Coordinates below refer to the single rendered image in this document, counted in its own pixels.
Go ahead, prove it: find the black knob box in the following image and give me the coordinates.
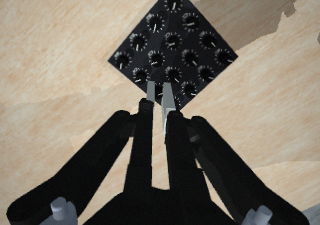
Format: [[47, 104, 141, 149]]
[[107, 0, 238, 110]]

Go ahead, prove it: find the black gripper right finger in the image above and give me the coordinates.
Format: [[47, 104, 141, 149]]
[[161, 82, 310, 225]]

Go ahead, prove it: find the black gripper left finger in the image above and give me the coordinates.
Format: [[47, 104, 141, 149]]
[[6, 81, 155, 225]]

